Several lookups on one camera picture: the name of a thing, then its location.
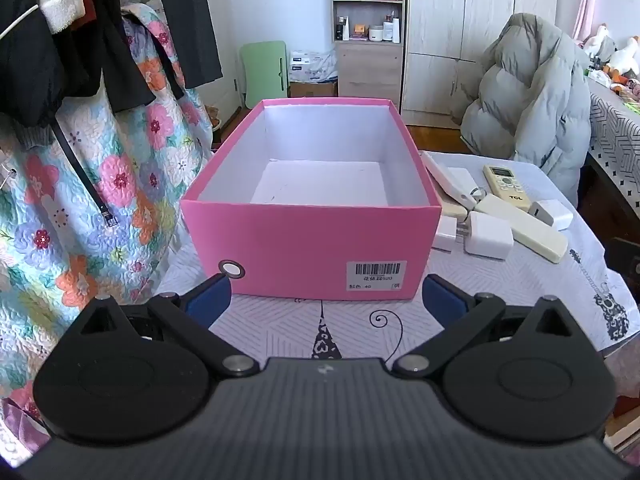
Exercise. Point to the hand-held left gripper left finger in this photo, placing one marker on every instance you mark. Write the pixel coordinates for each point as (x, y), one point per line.
(210, 296)

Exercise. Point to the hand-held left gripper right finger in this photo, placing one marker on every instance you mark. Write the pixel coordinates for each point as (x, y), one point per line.
(442, 300)

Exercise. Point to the large white charger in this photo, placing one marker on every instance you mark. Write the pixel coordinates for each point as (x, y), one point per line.
(490, 237)

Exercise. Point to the pink cardboard box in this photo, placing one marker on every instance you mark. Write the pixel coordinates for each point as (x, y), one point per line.
(300, 240)

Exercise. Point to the long beige remote control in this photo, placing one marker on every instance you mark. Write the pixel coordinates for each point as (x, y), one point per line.
(525, 232)

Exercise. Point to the white slim handheld device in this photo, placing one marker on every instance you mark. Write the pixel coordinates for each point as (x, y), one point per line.
(442, 180)

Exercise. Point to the white air conditioner remote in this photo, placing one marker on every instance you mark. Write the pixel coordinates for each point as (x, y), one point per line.
(506, 185)

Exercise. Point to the small white charger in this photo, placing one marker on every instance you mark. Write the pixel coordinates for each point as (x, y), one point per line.
(552, 214)

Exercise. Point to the white printed tablecloth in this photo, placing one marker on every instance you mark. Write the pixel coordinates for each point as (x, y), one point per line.
(550, 280)

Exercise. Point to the floral quilt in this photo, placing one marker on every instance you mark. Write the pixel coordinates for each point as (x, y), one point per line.
(125, 175)

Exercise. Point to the black belt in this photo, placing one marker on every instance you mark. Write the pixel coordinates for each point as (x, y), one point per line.
(80, 170)

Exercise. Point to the grey puffer jacket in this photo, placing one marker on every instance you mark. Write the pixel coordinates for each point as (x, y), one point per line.
(530, 110)

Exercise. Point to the light wood wardrobe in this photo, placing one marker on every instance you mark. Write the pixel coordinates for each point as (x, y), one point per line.
(435, 80)

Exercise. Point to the brown cardboard box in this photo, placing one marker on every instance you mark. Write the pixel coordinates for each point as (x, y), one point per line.
(312, 90)

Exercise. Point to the green folding table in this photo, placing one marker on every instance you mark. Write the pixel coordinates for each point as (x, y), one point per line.
(262, 70)

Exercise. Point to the geometric patterned tablecloth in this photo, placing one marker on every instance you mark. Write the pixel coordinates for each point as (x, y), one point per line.
(615, 130)

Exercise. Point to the wooden shelf unit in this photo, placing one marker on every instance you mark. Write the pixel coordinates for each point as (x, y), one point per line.
(370, 60)

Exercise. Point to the pack of tissue packets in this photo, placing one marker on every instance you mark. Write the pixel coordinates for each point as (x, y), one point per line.
(312, 65)

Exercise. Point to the white jar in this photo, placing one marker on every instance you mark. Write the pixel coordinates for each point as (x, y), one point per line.
(376, 34)

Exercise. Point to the dark grey hanging garment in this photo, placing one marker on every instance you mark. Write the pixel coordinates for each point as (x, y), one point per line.
(185, 20)

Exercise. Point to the black hanging garment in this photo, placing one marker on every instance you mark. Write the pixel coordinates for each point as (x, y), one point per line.
(30, 70)

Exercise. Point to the white goose plush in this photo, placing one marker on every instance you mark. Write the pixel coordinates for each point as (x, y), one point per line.
(602, 40)
(627, 57)

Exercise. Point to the pink curtain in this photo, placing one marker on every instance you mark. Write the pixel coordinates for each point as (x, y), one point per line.
(587, 0)

